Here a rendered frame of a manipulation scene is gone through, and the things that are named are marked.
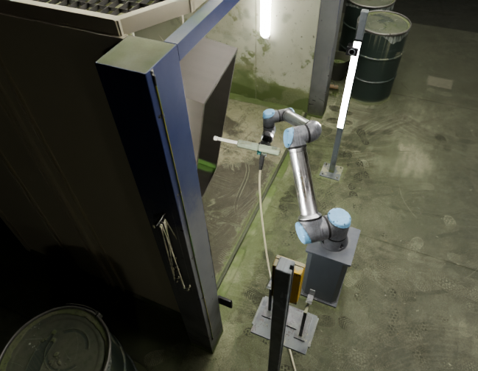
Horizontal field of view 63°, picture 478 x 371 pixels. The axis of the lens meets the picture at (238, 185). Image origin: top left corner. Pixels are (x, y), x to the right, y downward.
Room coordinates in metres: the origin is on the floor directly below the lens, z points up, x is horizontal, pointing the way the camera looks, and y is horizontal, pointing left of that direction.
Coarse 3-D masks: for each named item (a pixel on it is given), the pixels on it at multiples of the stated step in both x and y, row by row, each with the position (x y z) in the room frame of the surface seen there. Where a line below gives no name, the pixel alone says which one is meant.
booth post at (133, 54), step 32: (96, 64) 1.04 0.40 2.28; (128, 64) 1.03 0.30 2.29; (160, 64) 1.04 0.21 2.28; (128, 96) 1.01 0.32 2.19; (160, 96) 1.01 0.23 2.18; (128, 128) 1.02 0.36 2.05; (160, 128) 0.98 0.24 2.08; (128, 160) 1.05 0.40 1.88; (160, 160) 0.98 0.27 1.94; (192, 160) 1.11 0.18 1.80; (160, 192) 1.00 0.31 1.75; (192, 192) 1.07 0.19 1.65; (192, 224) 1.04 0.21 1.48; (192, 256) 0.99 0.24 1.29; (192, 288) 0.98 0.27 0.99; (192, 320) 1.01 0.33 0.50
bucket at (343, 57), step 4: (336, 52) 4.56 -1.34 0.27; (340, 52) 4.55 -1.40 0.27; (344, 52) 4.53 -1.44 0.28; (336, 56) 4.56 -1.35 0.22; (340, 56) 4.55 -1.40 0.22; (344, 56) 4.52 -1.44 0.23; (348, 56) 4.45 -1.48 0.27; (344, 60) 4.50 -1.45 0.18; (348, 60) 4.33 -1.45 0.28; (336, 64) 4.29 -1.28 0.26; (340, 64) 4.29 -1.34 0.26; (344, 64) 4.30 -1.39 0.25; (336, 68) 4.30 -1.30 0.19; (340, 68) 4.30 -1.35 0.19; (344, 68) 4.32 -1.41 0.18; (332, 72) 4.33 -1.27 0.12; (336, 72) 4.31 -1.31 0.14; (340, 72) 4.31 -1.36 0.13; (344, 72) 4.34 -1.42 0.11; (332, 76) 4.33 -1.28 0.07; (336, 76) 4.31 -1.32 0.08; (340, 76) 4.32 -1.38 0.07; (336, 80) 4.32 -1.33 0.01
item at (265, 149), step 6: (216, 138) 2.11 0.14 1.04; (222, 138) 2.11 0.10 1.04; (240, 144) 2.05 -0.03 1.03; (246, 144) 2.04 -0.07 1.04; (252, 144) 2.04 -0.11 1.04; (258, 144) 2.04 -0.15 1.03; (252, 150) 2.02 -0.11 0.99; (264, 150) 1.99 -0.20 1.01; (270, 150) 1.98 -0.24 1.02; (276, 150) 1.98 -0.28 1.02; (264, 156) 2.01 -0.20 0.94
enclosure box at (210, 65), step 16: (208, 48) 2.24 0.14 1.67; (224, 48) 2.26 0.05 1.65; (192, 64) 2.06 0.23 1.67; (208, 64) 2.08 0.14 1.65; (224, 64) 2.10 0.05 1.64; (192, 80) 1.91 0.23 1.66; (208, 80) 1.92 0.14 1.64; (224, 80) 2.32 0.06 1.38; (192, 96) 1.77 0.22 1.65; (208, 96) 1.80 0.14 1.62; (224, 96) 2.33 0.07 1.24; (192, 112) 1.75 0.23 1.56; (208, 112) 2.37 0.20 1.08; (224, 112) 2.33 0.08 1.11; (192, 128) 1.75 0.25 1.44; (208, 128) 2.38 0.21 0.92; (208, 144) 2.39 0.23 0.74; (208, 160) 2.40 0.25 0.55; (208, 176) 2.29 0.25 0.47
